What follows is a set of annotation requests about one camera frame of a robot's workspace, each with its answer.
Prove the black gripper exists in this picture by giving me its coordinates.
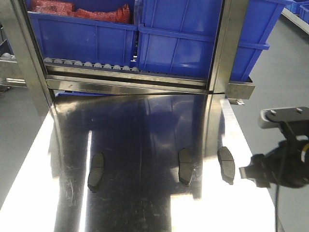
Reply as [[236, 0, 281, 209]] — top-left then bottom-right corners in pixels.
[[239, 139, 309, 188]]

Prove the brake pad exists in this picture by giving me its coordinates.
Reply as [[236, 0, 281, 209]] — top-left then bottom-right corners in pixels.
[[87, 152, 104, 192], [217, 146, 235, 185], [178, 148, 194, 186]]

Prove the roller conveyor track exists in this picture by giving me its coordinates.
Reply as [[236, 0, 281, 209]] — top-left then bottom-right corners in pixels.
[[43, 57, 140, 72]]

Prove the right blue plastic bin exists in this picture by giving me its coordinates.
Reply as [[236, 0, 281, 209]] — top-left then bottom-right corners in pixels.
[[137, 0, 291, 81]]

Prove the blue plastic bin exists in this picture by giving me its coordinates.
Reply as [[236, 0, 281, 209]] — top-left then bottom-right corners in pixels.
[[25, 0, 138, 66], [137, 0, 291, 81]]

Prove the red bubble wrap bag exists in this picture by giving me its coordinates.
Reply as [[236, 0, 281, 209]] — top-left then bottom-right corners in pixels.
[[30, 0, 131, 24]]

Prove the left blue plastic bin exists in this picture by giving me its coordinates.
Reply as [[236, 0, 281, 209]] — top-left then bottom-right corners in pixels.
[[25, 0, 138, 66]]

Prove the stainless steel rack frame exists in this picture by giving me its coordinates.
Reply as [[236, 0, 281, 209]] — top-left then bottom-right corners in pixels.
[[0, 0, 255, 119]]

